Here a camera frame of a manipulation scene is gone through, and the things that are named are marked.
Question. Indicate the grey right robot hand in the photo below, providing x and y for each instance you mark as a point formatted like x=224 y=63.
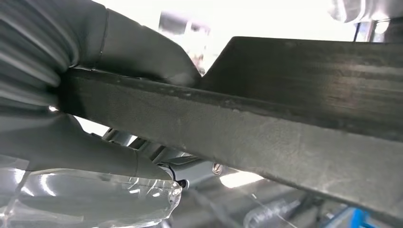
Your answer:
x=78 y=151

